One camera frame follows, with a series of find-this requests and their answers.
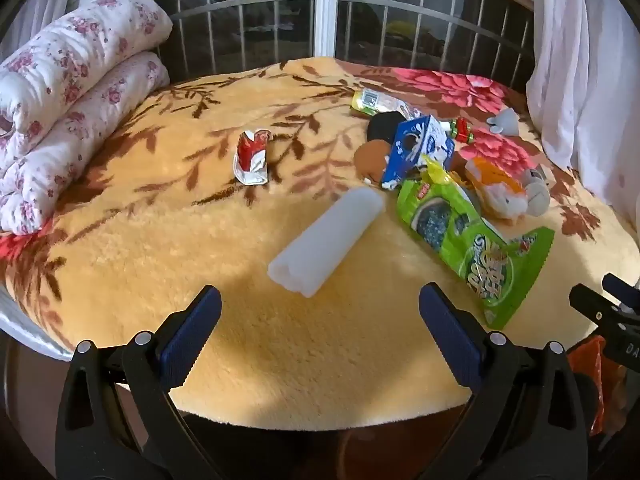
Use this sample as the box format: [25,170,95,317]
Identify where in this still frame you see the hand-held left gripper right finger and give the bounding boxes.
[418,282,588,480]

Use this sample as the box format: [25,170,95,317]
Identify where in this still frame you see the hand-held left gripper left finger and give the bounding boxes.
[55,284,223,480]

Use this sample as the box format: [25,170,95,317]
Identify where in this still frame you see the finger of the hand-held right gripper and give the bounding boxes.
[601,273,640,311]
[569,283,631,325]

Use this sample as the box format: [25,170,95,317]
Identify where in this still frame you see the grey round toy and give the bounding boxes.
[522,167,556,218]

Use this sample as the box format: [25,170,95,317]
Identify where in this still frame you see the white foam roll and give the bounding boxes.
[267,186,386,297]

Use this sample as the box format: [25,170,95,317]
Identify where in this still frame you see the orange plastic bag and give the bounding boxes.
[567,335,626,436]

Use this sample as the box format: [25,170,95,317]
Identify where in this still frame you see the green snack bag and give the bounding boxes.
[396,180,556,331]

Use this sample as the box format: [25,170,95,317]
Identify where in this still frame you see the yellow floral fleece blanket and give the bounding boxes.
[0,57,640,431]

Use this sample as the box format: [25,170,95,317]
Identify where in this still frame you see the orange white plush toy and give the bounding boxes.
[465,156,530,221]

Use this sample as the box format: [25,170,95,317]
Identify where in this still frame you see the yellow plastic wrapper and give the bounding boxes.
[420,156,453,186]

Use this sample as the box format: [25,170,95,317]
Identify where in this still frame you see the white bed sheet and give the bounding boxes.
[0,290,76,362]

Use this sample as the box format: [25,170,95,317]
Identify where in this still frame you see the red white crumpled packet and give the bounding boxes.
[232,129,273,187]

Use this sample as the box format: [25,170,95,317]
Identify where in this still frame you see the blue white carton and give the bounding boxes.
[381,114,456,191]

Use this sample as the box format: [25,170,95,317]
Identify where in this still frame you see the brown round pad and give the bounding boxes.
[354,139,392,185]

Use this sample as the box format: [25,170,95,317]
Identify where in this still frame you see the grey plush mouse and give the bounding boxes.
[486,108,521,137]

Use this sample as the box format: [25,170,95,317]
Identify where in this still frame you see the white curtain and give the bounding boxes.
[0,0,88,56]
[525,0,640,211]

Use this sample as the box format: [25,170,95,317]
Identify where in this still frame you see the black round pad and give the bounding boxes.
[367,112,406,143]

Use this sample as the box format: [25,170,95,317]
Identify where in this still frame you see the toothpaste tube with red cap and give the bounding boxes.
[350,87,476,145]

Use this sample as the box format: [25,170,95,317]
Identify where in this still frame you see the folded pink floral quilt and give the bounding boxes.
[0,0,173,236]

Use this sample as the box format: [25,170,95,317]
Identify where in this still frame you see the grey metal window railing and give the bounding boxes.
[165,0,536,86]

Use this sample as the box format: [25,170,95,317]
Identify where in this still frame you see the white window frame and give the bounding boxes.
[75,0,536,61]

